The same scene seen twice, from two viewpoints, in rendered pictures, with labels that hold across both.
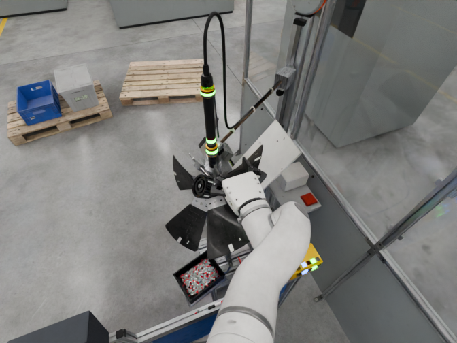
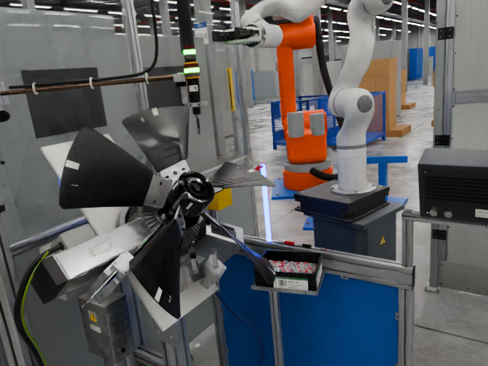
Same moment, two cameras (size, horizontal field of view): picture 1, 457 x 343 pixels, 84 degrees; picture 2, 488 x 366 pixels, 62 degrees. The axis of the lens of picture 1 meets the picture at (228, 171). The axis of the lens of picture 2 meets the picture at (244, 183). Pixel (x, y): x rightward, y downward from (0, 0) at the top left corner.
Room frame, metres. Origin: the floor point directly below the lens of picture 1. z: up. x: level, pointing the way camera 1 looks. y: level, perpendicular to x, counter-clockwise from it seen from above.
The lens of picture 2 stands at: (1.25, 1.18, 1.52)
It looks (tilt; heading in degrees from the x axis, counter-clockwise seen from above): 15 degrees down; 237
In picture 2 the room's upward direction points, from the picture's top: 5 degrees counter-clockwise
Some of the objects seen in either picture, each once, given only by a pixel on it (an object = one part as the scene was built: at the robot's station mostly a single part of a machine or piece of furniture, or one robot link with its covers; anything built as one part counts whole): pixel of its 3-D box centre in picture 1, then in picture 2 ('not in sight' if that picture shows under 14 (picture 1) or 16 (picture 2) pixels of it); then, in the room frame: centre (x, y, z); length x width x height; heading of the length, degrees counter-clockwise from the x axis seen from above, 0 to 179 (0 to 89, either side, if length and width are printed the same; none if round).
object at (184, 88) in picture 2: (213, 157); (190, 89); (0.68, 0.06, 1.50); 0.09 x 0.07 x 0.10; 146
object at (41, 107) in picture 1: (39, 101); not in sight; (2.79, 2.45, 0.25); 0.60 x 0.41 x 0.22; 28
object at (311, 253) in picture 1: (300, 261); (210, 197); (0.44, -0.34, 1.02); 0.16 x 0.10 x 0.11; 111
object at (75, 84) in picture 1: (78, 88); not in sight; (3.02, 2.00, 0.31); 0.60 x 0.42 x 0.33; 28
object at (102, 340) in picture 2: not in sight; (107, 323); (1.00, -0.17, 0.73); 0.15 x 0.09 x 0.22; 111
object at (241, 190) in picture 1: (244, 194); (244, 35); (0.39, -0.04, 1.66); 0.11 x 0.10 x 0.07; 21
